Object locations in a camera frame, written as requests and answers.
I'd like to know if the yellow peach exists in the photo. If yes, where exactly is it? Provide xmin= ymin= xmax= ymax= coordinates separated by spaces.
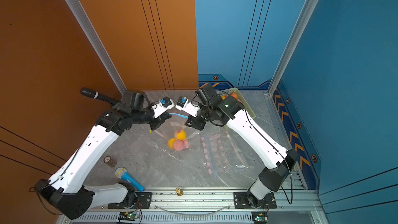
xmin=167 ymin=138 xmax=176 ymax=149
xmin=174 ymin=130 xmax=187 ymax=141

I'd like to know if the clear blue-zipper zip bag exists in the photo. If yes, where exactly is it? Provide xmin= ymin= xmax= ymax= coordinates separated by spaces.
xmin=150 ymin=113 xmax=201 ymax=153

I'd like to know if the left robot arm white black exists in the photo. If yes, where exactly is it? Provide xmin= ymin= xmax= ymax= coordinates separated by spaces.
xmin=32 ymin=88 xmax=175 ymax=219

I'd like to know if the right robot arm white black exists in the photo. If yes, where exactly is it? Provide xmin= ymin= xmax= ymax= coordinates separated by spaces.
xmin=176 ymin=85 xmax=299 ymax=208

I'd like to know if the pink-dotted zip bag near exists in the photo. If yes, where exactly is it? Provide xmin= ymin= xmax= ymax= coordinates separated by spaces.
xmin=200 ymin=131 xmax=248 ymax=178

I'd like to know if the green plastic fruit basket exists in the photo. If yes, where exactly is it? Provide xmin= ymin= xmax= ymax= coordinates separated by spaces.
xmin=217 ymin=88 xmax=256 ymax=119

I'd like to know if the black microphone on stand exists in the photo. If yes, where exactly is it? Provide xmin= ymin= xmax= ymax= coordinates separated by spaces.
xmin=80 ymin=88 xmax=120 ymax=105

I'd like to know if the blue handheld microphone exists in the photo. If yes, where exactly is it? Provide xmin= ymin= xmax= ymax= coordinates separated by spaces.
xmin=115 ymin=167 xmax=145 ymax=192

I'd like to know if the left green circuit board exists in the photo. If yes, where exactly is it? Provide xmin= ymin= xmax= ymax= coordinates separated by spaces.
xmin=117 ymin=212 xmax=141 ymax=224

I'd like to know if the green circuit board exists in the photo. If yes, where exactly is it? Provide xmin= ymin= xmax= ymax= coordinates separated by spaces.
xmin=117 ymin=212 xmax=141 ymax=224
xmin=251 ymin=212 xmax=268 ymax=224

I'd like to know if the right green circuit board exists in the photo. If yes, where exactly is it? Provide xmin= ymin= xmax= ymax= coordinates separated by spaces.
xmin=251 ymin=212 xmax=268 ymax=224

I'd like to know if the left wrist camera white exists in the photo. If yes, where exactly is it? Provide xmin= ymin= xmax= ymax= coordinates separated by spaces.
xmin=149 ymin=96 xmax=175 ymax=118

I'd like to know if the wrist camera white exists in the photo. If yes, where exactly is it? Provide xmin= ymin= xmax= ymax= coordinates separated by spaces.
xmin=149 ymin=96 xmax=175 ymax=118
xmin=175 ymin=96 xmax=201 ymax=117

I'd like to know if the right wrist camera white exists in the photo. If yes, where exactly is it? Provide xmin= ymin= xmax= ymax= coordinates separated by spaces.
xmin=175 ymin=96 xmax=201 ymax=117

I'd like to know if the brass knob on rail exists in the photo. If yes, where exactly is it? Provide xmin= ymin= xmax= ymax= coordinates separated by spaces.
xmin=175 ymin=188 xmax=183 ymax=197

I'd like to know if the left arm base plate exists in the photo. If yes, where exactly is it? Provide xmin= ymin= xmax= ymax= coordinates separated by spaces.
xmin=107 ymin=191 xmax=152 ymax=210

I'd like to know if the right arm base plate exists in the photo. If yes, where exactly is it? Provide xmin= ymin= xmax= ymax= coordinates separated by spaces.
xmin=233 ymin=192 xmax=277 ymax=209

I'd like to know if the aluminium front rail frame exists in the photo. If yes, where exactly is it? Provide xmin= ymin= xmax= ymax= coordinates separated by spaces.
xmin=57 ymin=188 xmax=329 ymax=224

